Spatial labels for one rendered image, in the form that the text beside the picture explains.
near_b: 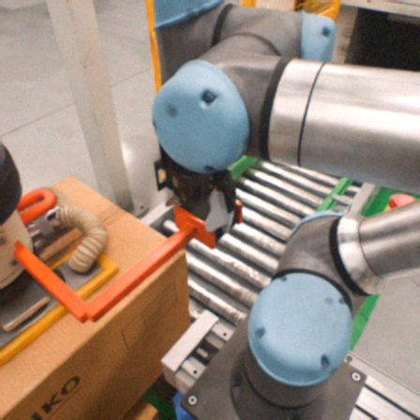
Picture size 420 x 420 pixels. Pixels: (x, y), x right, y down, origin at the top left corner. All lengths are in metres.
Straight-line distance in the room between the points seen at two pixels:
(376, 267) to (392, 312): 1.63
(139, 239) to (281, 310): 0.42
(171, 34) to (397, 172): 0.27
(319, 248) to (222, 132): 0.30
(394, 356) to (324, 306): 1.55
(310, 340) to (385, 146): 0.25
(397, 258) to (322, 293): 0.10
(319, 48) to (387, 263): 0.26
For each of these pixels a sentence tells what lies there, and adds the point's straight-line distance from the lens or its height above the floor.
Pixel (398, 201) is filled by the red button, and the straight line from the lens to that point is 1.01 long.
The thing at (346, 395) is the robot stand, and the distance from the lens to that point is 0.66.
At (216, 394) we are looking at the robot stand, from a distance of 0.63.
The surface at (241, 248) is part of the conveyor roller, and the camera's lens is 1.44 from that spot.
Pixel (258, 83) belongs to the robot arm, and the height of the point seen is 1.53.
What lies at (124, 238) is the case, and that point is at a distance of 0.78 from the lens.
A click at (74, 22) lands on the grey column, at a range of 1.80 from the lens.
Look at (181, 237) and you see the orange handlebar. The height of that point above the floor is 1.21.
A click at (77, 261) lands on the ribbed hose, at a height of 1.12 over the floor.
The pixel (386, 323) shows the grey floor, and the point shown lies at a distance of 2.07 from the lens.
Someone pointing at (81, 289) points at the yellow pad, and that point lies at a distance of 0.69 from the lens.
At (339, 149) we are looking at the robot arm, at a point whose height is 1.50.
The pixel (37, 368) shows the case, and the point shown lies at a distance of 0.66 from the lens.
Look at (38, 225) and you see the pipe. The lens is 0.73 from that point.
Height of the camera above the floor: 1.63
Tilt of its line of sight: 45 degrees down
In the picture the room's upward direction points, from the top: straight up
